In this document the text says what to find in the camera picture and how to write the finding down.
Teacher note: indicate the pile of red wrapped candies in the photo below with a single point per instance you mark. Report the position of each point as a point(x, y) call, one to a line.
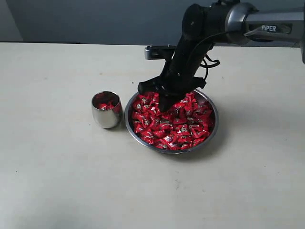
point(186, 124)

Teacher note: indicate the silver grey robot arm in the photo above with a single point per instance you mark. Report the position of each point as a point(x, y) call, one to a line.
point(225, 21)

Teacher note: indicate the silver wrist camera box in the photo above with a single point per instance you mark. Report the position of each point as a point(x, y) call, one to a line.
point(159, 52)

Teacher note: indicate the red candies inside cup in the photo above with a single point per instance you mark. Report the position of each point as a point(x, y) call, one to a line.
point(105, 100)

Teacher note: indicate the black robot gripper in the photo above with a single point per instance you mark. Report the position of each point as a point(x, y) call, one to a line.
point(201, 26)

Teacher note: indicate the small stainless steel cup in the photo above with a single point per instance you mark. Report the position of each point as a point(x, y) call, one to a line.
point(107, 119)

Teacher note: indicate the round steel bowl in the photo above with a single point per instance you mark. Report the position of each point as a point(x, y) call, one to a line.
point(199, 96)

